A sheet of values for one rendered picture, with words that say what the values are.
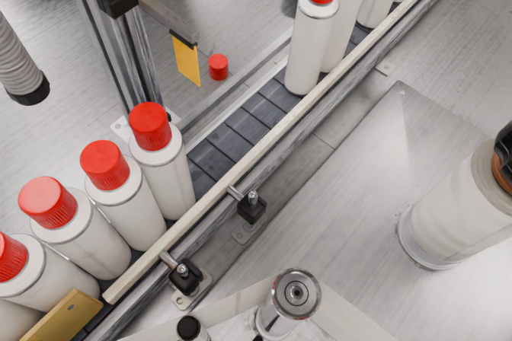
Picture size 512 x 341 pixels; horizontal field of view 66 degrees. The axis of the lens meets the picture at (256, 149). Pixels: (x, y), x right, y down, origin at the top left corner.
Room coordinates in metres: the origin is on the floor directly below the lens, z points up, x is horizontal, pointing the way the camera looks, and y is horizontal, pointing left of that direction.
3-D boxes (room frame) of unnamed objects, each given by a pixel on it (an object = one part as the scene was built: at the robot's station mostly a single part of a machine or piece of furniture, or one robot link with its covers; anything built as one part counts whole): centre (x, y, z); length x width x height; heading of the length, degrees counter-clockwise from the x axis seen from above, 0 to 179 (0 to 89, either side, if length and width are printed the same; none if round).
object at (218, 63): (0.45, 0.08, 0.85); 0.03 x 0.03 x 0.03
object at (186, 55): (0.25, 0.07, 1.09); 0.03 x 0.01 x 0.06; 54
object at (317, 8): (0.41, -0.06, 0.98); 0.05 x 0.05 x 0.20
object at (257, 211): (0.18, 0.00, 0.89); 0.03 x 0.03 x 0.12; 54
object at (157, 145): (0.19, 0.10, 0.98); 0.05 x 0.05 x 0.20
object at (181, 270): (0.10, 0.08, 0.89); 0.06 x 0.03 x 0.12; 54
